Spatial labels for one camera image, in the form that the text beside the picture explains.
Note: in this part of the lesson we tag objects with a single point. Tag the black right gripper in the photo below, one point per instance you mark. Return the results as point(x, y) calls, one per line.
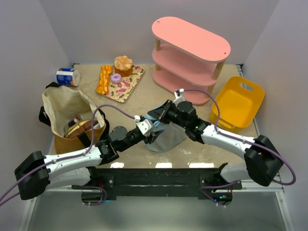
point(165, 110)

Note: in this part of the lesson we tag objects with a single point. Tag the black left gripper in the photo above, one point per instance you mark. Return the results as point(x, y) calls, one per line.
point(147, 136)

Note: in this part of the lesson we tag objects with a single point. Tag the blue printed plastic bag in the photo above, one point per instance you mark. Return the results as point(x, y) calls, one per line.
point(171, 136)

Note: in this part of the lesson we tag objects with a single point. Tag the brown chips bag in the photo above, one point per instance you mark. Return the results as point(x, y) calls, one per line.
point(78, 128)

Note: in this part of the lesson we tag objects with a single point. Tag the silver drink can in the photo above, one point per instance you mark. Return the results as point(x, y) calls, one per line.
point(75, 120)

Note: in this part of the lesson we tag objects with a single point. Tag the brown paper tote bag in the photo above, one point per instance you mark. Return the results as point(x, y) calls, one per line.
point(60, 105)

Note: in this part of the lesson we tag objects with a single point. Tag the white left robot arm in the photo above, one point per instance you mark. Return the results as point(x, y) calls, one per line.
point(39, 172)

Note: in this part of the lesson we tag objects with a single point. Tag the floral rectangular tray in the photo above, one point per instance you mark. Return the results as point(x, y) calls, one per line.
point(121, 91)

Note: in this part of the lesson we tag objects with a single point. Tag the pink three-tier shelf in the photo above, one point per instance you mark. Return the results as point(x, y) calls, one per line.
point(187, 56)

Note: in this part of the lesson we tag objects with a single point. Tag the purple frosted donut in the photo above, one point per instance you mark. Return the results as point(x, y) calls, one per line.
point(116, 78)

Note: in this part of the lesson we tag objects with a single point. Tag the orange frosted cupcake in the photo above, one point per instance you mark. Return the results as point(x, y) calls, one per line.
point(123, 66)

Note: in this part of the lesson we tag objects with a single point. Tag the twisted orange bread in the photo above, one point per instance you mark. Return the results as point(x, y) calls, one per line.
point(104, 78)

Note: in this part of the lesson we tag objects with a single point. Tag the yellow plastic basket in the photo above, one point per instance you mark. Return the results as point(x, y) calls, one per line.
point(238, 101)

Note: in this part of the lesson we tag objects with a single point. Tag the blue white carton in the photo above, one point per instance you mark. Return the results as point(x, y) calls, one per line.
point(68, 77)

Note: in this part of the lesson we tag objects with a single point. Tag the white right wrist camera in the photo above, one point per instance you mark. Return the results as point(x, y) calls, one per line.
point(179, 96)

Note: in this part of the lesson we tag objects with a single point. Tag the black table front frame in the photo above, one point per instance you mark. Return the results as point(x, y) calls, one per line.
point(111, 183)

